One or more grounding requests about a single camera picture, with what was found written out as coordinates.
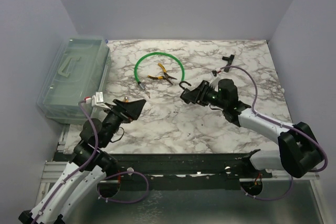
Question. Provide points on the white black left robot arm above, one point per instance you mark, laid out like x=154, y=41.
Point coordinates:
x=75, y=181

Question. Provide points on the green cable lock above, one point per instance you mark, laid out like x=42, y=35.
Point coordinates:
x=153, y=54

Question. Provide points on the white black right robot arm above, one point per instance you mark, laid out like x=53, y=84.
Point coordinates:
x=297, y=152

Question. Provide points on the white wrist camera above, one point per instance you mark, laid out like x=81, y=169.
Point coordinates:
x=97, y=101
x=215, y=77

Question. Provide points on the clear plastic storage box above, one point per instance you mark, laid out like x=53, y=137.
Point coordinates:
x=79, y=70

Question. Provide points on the black padlock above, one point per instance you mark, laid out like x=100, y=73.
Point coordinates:
x=185, y=87

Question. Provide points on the black T-shaped tool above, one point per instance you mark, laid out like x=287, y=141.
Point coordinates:
x=229, y=60

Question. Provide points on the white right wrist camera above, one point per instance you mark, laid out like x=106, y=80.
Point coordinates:
x=215, y=77

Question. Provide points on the yellow handled pliers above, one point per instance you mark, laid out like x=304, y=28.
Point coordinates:
x=165, y=75

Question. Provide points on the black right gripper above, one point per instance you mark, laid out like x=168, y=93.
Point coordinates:
x=200, y=92

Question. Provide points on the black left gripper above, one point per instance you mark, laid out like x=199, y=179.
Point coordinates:
x=130, y=111

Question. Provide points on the aluminium rail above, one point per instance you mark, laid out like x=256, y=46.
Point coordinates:
x=53, y=170

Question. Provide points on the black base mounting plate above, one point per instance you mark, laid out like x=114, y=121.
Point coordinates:
x=136, y=172

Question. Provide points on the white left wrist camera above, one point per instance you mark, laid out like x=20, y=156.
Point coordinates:
x=97, y=101

